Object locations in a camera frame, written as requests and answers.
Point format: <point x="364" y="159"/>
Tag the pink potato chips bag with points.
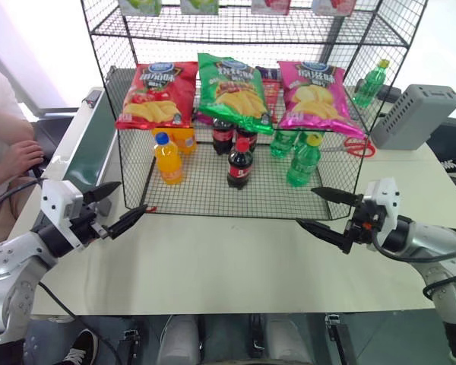
<point x="315" y="99"/>

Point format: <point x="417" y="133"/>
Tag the green potato chips bag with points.
<point x="232" y="91"/>

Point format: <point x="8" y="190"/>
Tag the orange soda bottle blue cap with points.
<point x="168" y="163"/>

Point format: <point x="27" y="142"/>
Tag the person's bare forearm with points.
<point x="4" y="131"/>

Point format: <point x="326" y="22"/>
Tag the small red snack pack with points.
<point x="270" y="91"/>

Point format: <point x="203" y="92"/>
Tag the red potato chips bag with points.
<point x="156" y="95"/>

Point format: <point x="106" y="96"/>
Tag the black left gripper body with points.
<point x="84" y="224"/>

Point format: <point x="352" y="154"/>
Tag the grey perforated plastic box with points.
<point x="414" y="114"/>

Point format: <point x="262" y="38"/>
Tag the person's beige trousers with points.
<point x="4" y="213"/>

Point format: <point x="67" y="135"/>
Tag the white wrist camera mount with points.
<point x="57" y="197"/>
<point x="387" y="194"/>

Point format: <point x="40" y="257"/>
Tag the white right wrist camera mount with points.
<point x="387" y="194"/>

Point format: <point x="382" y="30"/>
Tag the black and white shoe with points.
<point x="81" y="348"/>

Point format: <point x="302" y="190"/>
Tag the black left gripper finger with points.
<point x="102" y="192"/>
<point x="127" y="221"/>

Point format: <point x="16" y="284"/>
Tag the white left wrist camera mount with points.
<point x="57" y="197"/>

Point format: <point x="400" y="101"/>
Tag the person's bare hand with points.
<point x="24" y="156"/>

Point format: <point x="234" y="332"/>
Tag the cola bottle red cap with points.
<point x="239" y="167"/>

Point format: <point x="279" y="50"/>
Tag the green soda bottle yellow cap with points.
<point x="370" y="85"/>
<point x="303" y="165"/>

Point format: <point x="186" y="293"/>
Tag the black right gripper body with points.
<point x="365" y="224"/>

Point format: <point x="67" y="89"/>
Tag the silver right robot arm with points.
<point x="437" y="247"/>

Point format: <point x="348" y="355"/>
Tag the black chair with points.
<point x="53" y="129"/>

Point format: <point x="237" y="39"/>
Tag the red drink carton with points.
<point x="270" y="5"/>
<point x="334" y="7"/>

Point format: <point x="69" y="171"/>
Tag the black table clamp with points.
<point x="336" y="334"/>
<point x="131" y="342"/>

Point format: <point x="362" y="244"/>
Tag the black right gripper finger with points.
<point x="321" y="230"/>
<point x="338" y="196"/>

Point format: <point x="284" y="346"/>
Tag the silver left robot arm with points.
<point x="11" y="262"/>

